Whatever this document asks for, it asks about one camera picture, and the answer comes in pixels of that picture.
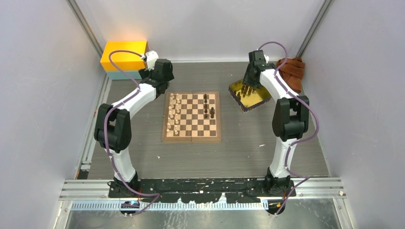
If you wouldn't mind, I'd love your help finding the wooden chess board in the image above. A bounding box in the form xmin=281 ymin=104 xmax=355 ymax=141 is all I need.
xmin=162 ymin=91 xmax=222 ymax=143

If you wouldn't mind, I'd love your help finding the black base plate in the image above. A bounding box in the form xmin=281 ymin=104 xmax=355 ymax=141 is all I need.
xmin=107 ymin=178 xmax=294 ymax=204

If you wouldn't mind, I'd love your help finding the brown cloth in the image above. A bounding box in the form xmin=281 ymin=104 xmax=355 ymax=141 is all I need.
xmin=279 ymin=57 xmax=306 ymax=93

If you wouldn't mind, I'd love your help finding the aluminium frame rail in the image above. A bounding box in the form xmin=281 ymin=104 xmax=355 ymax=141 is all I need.
xmin=59 ymin=177 xmax=346 ymax=214

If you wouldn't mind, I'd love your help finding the teal drawer box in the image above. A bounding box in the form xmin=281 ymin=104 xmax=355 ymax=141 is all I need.
xmin=106 ymin=71 xmax=141 ymax=80

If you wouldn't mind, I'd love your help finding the yellow drawer box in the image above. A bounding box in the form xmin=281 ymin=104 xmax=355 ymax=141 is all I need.
xmin=100 ymin=40 xmax=149 ymax=71

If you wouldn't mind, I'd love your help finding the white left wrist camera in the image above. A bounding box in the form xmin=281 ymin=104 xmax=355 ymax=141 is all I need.
xmin=143 ymin=51 xmax=159 ymax=71

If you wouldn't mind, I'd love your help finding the yellow tin tray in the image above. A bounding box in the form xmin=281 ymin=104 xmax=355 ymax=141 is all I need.
xmin=228 ymin=80 xmax=272 ymax=113

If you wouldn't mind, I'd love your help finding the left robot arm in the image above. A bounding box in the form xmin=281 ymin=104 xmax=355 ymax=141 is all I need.
xmin=94 ymin=59 xmax=174 ymax=197

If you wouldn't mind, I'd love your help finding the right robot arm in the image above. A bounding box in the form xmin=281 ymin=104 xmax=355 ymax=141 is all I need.
xmin=243 ymin=50 xmax=309 ymax=196

